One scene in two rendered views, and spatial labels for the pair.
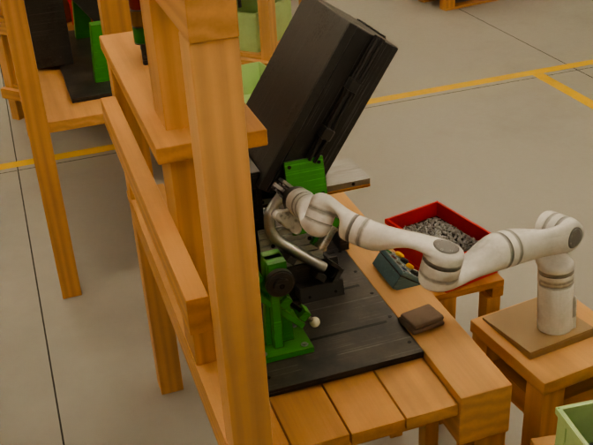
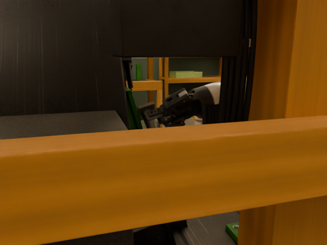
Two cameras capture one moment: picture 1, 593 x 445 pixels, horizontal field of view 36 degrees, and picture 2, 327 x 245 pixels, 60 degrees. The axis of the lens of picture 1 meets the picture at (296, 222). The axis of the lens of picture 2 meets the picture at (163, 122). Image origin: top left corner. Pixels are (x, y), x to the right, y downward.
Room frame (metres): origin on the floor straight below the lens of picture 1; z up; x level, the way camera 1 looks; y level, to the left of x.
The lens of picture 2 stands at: (2.16, 0.68, 1.36)
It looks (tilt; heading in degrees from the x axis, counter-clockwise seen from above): 14 degrees down; 271
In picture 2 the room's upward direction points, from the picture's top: straight up
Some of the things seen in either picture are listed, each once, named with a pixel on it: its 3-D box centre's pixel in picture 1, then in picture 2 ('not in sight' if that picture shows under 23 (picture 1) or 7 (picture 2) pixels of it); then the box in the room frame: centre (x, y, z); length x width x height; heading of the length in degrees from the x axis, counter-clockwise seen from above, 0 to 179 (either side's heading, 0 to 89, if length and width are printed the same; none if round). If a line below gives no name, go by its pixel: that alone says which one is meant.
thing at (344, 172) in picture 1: (299, 184); not in sight; (2.43, -0.02, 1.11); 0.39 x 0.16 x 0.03; 107
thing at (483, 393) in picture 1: (366, 266); not in sight; (2.40, -0.21, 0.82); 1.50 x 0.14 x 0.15; 17
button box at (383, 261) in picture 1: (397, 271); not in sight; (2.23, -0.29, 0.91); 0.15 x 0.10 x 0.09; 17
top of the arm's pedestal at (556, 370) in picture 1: (553, 338); not in sight; (1.97, -0.68, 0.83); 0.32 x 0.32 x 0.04; 24
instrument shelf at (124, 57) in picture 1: (171, 82); not in sight; (2.24, 0.30, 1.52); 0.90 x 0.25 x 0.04; 17
